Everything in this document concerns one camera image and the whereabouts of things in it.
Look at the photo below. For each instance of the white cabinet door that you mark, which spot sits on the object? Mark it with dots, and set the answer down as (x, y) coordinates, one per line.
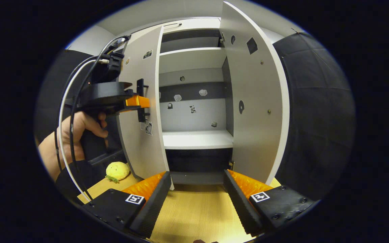
(255, 135)
(147, 152)

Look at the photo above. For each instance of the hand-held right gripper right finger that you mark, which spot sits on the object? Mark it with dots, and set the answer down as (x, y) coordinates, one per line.
(241, 206)

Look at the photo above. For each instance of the black clip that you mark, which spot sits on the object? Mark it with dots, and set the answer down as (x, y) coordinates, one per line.
(294, 30)

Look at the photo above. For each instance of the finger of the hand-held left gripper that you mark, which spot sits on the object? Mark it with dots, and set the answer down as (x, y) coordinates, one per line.
(138, 102)

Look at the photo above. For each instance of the yellow plush toy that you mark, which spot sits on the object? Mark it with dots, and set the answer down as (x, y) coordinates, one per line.
(117, 171)

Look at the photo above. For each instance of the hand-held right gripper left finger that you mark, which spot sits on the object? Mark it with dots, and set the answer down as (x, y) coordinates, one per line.
(150, 209)

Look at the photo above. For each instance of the white cabinet shelf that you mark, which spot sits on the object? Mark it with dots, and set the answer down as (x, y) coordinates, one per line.
(198, 139)
(191, 59)

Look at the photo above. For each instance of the double-door shoe cabinet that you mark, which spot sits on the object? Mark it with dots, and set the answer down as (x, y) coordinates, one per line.
(194, 114)

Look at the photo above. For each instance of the black backdrop cloth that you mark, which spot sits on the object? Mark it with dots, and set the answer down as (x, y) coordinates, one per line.
(316, 118)

